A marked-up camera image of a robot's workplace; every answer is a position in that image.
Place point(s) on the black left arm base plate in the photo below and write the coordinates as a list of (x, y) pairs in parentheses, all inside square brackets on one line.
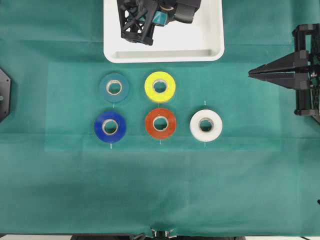
[(5, 95)]

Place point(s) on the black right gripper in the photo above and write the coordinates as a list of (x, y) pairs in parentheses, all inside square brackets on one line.
[(306, 61)]

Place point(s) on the yellow tape roll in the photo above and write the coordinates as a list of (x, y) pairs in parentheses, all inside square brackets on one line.
[(160, 87)]

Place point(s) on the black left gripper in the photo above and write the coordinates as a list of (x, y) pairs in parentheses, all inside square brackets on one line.
[(138, 18)]

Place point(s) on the green tape roll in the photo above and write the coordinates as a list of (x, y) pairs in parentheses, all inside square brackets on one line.
[(114, 87)]

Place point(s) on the green table cloth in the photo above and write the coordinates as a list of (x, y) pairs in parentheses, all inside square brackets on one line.
[(260, 177)]

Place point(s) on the blue tape roll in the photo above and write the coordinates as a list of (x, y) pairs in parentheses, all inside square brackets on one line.
[(110, 127)]

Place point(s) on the red tape roll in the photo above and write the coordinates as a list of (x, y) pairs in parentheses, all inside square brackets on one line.
[(160, 123)]

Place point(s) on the white tape roll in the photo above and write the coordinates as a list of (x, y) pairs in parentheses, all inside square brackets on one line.
[(206, 125)]

